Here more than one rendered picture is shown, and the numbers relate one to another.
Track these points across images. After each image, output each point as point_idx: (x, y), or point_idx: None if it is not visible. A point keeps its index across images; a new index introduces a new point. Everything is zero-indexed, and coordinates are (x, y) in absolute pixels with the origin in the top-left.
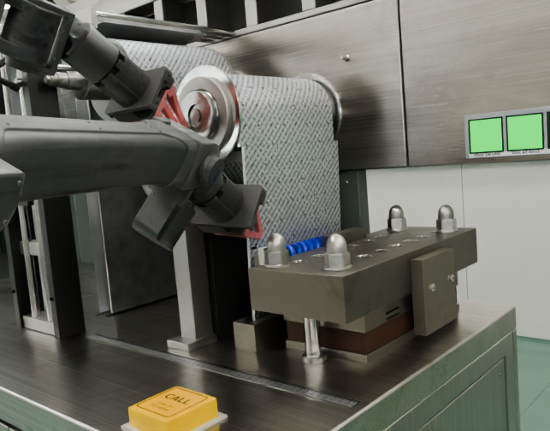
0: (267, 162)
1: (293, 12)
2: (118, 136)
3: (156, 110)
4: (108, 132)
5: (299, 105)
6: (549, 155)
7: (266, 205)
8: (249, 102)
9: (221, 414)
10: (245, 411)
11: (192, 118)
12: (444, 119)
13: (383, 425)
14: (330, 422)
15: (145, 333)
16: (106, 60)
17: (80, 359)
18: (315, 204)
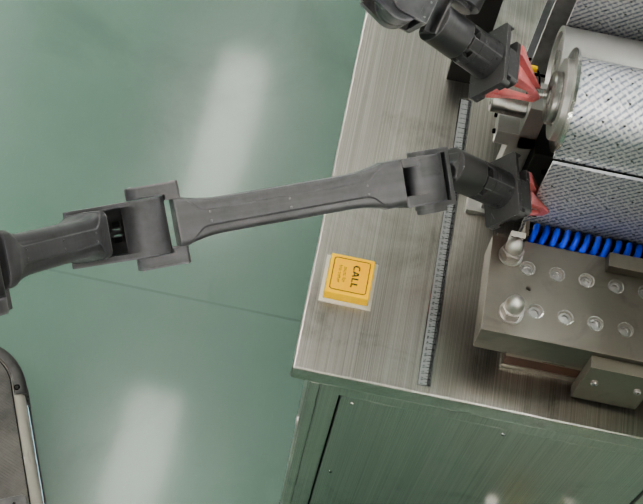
0: (581, 179)
1: None
2: (303, 212)
3: (489, 92)
4: (296, 209)
5: None
6: None
7: (564, 200)
8: (586, 135)
9: (369, 307)
10: (382, 318)
11: (548, 94)
12: None
13: (437, 406)
14: (390, 379)
15: (492, 143)
16: (447, 53)
17: (413, 136)
18: None
